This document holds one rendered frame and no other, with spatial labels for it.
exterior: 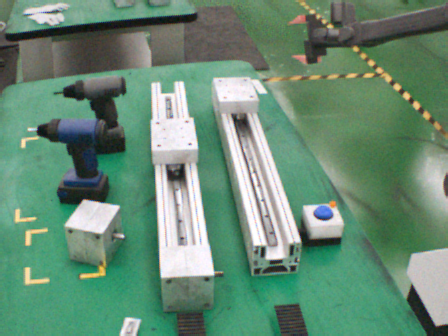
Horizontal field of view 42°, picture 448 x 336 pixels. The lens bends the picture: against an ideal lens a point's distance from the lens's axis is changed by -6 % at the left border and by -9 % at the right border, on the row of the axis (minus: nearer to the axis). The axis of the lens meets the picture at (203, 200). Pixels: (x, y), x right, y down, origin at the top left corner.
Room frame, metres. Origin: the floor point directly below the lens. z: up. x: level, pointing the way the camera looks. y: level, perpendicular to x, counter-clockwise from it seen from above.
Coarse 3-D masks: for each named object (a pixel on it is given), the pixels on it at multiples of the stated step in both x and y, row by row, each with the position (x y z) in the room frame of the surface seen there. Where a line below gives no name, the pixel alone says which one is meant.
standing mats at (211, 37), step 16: (208, 16) 5.00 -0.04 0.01; (224, 16) 5.01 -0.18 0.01; (192, 32) 4.58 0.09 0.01; (208, 32) 4.58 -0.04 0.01; (224, 32) 4.58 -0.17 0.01; (240, 32) 4.59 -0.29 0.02; (192, 48) 4.22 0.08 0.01; (208, 48) 4.22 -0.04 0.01; (224, 48) 4.22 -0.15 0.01; (240, 48) 4.23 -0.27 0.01; (256, 48) 4.25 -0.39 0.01; (16, 64) 4.05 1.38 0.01; (256, 64) 3.92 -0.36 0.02; (0, 80) 3.75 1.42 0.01; (0, 96) 3.49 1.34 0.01
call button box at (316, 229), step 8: (304, 208) 1.12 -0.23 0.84; (312, 208) 1.12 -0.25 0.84; (336, 208) 1.12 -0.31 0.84; (304, 216) 1.11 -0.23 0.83; (312, 216) 1.09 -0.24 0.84; (336, 216) 1.09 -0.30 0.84; (304, 224) 1.10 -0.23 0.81; (312, 224) 1.06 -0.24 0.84; (320, 224) 1.06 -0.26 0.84; (328, 224) 1.06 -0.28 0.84; (336, 224) 1.06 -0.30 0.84; (304, 232) 1.09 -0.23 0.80; (312, 232) 1.06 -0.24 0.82; (320, 232) 1.06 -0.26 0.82; (328, 232) 1.06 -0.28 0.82; (336, 232) 1.06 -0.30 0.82; (312, 240) 1.06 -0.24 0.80; (320, 240) 1.06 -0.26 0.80; (328, 240) 1.06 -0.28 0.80; (336, 240) 1.06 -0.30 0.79
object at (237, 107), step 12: (216, 84) 1.64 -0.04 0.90; (228, 84) 1.64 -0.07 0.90; (240, 84) 1.65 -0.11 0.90; (252, 84) 1.65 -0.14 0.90; (216, 96) 1.60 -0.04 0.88; (228, 96) 1.56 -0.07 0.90; (240, 96) 1.56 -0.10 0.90; (252, 96) 1.56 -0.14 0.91; (228, 108) 1.53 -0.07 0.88; (240, 108) 1.54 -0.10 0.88; (252, 108) 1.54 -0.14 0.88
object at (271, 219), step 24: (216, 120) 1.63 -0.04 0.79; (240, 120) 1.55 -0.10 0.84; (240, 144) 1.43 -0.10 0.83; (264, 144) 1.36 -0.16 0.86; (240, 168) 1.25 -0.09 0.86; (264, 168) 1.26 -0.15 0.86; (240, 192) 1.16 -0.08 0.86; (264, 192) 1.21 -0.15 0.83; (240, 216) 1.14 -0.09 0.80; (264, 216) 1.10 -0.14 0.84; (288, 216) 1.06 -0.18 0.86; (264, 240) 0.98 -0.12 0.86; (288, 240) 0.98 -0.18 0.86; (264, 264) 0.97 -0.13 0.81; (288, 264) 0.97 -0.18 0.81
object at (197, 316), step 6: (186, 312) 0.82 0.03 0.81; (192, 312) 0.82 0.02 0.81; (198, 312) 0.82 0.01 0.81; (180, 318) 0.81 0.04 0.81; (186, 318) 0.81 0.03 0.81; (192, 318) 0.81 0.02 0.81; (198, 318) 0.81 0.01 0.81; (180, 324) 0.79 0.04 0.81; (186, 324) 0.79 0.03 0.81; (192, 324) 0.79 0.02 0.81; (198, 324) 0.79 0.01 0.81; (180, 330) 0.78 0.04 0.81; (186, 330) 0.78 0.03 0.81; (192, 330) 0.78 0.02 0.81; (198, 330) 0.78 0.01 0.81; (204, 330) 0.78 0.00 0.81
